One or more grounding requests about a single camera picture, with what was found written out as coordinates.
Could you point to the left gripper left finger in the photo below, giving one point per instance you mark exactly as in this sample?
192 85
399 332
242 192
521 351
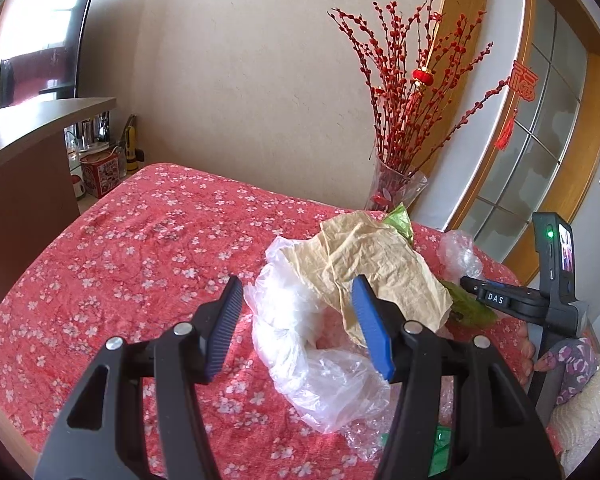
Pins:
100 431

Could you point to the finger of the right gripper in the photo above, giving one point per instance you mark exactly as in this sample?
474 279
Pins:
493 294

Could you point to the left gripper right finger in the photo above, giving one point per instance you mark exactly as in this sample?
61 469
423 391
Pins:
496 433

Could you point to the small clear plastic bag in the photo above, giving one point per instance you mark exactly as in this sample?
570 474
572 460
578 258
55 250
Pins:
456 252

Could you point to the large clear plastic bag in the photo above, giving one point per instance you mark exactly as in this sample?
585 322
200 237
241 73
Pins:
326 378

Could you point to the purple floral sleeve forearm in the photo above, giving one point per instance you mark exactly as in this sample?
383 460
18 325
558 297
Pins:
580 364

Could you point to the right hand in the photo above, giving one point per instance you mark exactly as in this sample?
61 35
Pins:
527 351

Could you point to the dark green plastic bag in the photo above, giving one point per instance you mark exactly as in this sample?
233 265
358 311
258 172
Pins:
440 447

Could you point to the light green plastic bag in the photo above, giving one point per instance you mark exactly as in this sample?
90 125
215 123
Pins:
438 301

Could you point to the red floral tablecloth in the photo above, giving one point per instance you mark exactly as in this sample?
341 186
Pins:
137 262

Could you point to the beige crumpled paper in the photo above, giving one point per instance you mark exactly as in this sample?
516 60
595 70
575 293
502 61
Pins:
347 246

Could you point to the glass vase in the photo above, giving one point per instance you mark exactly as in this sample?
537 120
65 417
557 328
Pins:
390 189

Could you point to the red printed box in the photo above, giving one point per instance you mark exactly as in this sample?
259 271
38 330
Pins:
101 173

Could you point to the red fu ornament tassel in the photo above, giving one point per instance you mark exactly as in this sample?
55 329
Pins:
522 82

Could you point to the frosted glass door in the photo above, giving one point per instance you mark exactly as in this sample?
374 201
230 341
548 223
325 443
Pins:
521 174

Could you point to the small red lantern ornament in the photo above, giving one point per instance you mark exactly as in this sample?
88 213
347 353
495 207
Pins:
423 76

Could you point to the brown wooden tv cabinet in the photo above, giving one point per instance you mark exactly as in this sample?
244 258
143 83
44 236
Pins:
36 193

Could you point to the red berry branches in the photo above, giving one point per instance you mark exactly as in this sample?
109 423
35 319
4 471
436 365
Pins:
406 115

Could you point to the black television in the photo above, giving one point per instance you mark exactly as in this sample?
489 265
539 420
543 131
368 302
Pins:
40 50

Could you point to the yellow tool by wall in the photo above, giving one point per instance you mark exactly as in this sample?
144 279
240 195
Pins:
133 155

